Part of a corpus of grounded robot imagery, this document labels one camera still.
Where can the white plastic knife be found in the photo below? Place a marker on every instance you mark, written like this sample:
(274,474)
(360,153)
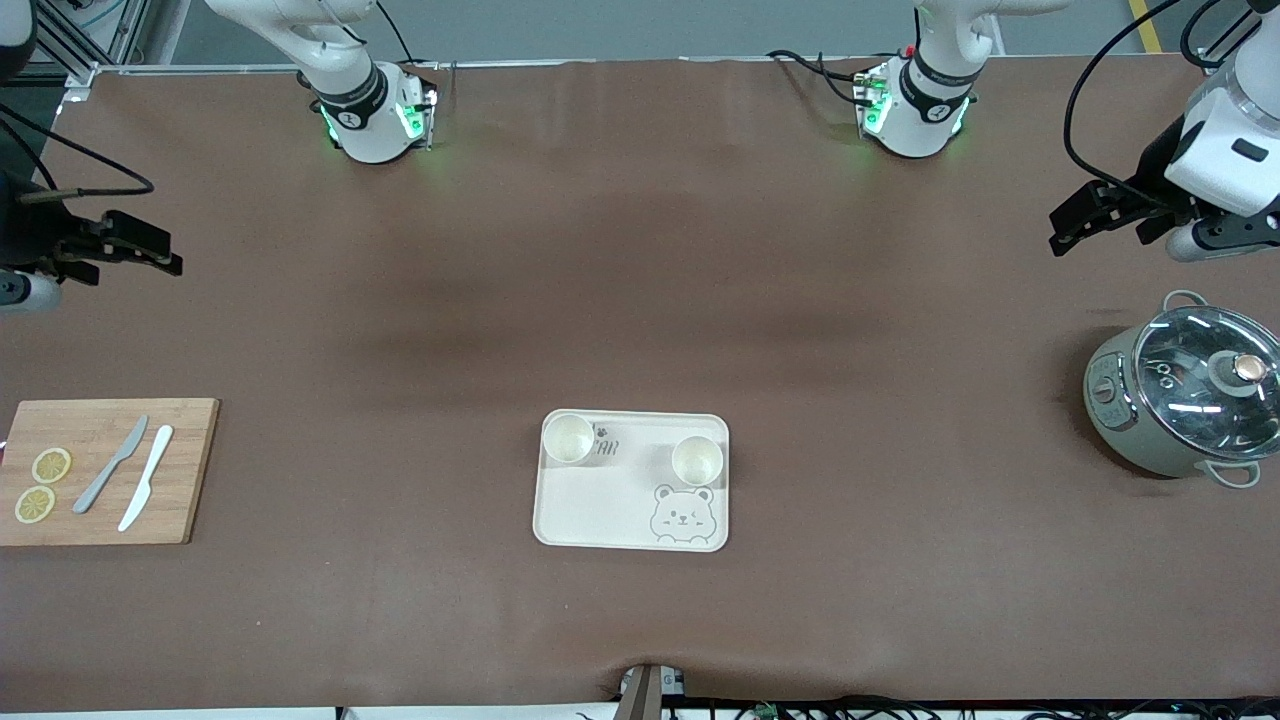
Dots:
(148,475)

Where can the aluminium frame post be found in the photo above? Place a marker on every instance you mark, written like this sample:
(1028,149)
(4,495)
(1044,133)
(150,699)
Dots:
(85,72)
(1215,55)

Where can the white IKEA cup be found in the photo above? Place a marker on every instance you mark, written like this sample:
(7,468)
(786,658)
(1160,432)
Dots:
(568,440)
(697,462)

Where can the glass pot lid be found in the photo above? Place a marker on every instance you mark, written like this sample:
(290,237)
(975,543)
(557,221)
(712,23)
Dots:
(1200,385)

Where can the grey plastic knife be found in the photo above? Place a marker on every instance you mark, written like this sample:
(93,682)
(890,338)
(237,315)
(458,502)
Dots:
(110,467)

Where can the metal table clamp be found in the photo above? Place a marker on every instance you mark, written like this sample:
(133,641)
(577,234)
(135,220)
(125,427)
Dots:
(642,692)

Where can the lemon slice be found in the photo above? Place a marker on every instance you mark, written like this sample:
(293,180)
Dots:
(51,465)
(35,505)

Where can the cream bear print tray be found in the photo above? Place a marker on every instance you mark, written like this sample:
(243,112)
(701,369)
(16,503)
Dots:
(600,510)

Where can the grey-green electric pot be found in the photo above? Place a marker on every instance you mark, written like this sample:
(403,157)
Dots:
(1125,425)

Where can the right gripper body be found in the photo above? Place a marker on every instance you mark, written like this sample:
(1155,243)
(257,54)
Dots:
(22,228)

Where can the wooden cutting board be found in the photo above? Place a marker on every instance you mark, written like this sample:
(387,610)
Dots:
(190,470)

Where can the brown table mat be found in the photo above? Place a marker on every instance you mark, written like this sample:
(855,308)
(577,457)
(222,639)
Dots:
(640,250)

